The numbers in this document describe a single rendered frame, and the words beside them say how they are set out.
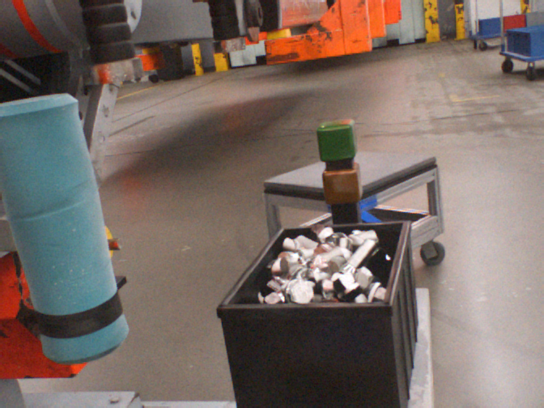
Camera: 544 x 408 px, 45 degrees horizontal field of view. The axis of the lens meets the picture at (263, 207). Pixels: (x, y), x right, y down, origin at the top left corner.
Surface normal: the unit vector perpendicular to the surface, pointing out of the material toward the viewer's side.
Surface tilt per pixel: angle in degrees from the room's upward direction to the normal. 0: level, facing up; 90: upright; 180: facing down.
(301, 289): 69
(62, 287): 92
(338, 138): 90
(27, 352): 90
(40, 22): 124
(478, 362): 0
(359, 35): 90
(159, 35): 103
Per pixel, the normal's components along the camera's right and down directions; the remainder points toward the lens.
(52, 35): -0.04, 0.91
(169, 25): 0.29, 0.48
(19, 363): -0.22, 0.29
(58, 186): 0.52, 0.15
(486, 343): -0.15, -0.95
